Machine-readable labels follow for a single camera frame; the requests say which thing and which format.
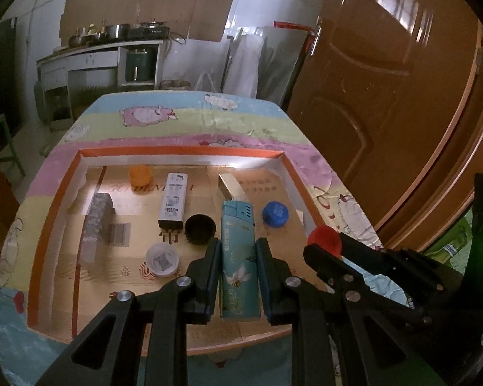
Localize pastel printed blanket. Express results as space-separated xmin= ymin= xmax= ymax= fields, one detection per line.
xmin=0 ymin=90 xmax=387 ymax=386

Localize white plastic sheet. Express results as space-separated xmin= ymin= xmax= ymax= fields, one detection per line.
xmin=225 ymin=28 xmax=266 ymax=97

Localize green stool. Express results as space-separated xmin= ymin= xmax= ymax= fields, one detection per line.
xmin=0 ymin=113 xmax=27 ymax=178

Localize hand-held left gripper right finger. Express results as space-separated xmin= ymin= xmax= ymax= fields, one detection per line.
xmin=255 ymin=238 xmax=445 ymax=386

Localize red strip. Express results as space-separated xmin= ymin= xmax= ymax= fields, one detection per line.
xmin=274 ymin=21 xmax=311 ymax=32

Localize black bottle cap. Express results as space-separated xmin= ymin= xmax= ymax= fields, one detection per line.
xmin=184 ymin=214 xmax=217 ymax=246

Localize blue bottle cap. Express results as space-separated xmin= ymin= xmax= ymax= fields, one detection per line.
xmin=261 ymin=201 xmax=289 ymax=228

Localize orange bottle cap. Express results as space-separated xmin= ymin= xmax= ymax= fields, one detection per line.
xmin=128 ymin=165 xmax=151 ymax=186

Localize white bottle cap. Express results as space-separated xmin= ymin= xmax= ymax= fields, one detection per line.
xmin=146 ymin=243 xmax=180 ymax=277

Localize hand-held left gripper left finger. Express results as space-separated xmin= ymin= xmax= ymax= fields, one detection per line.
xmin=36 ymin=237 xmax=222 ymax=386

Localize black induction cooker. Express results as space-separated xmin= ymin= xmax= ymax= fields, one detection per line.
xmin=128 ymin=26 xmax=172 ymax=39

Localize brown wooden door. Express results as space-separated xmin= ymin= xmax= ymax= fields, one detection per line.
xmin=286 ymin=0 xmax=479 ymax=246

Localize round basket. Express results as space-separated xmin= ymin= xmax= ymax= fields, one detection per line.
xmin=160 ymin=79 xmax=192 ymax=91

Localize green carton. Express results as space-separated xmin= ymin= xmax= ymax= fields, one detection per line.
xmin=422 ymin=205 xmax=478 ymax=274

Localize green cooker pot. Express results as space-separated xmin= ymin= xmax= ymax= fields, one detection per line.
xmin=126 ymin=48 xmax=154 ymax=82

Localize small wooden block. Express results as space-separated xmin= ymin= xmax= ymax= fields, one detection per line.
xmin=218 ymin=173 xmax=250 ymax=204

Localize white kitchen counter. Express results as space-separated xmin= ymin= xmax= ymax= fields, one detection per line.
xmin=36 ymin=38 xmax=166 ymax=93

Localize cardboard wall sheets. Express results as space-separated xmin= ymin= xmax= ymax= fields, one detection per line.
xmin=60 ymin=0 xmax=236 ymax=43

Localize silver door handle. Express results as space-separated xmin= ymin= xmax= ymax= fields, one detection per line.
xmin=308 ymin=16 xmax=326 ymax=57

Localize grey cylinder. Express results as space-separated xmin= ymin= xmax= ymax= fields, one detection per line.
xmin=34 ymin=81 xmax=46 ymax=124

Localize wooden door frame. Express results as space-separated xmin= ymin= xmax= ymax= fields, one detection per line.
xmin=378 ymin=20 xmax=483 ymax=258

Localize red bottle cap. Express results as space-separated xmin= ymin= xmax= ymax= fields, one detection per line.
xmin=308 ymin=226 xmax=343 ymax=256

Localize shallow cardboard box orange rim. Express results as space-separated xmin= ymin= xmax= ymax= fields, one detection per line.
xmin=26 ymin=148 xmax=327 ymax=356

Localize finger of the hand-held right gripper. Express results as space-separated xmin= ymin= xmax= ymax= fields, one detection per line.
xmin=303 ymin=242 xmax=414 ymax=341
xmin=339 ymin=232 xmax=442 ymax=309

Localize clear plastic sheet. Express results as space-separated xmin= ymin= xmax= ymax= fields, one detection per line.
xmin=258 ymin=26 xmax=310 ymax=105

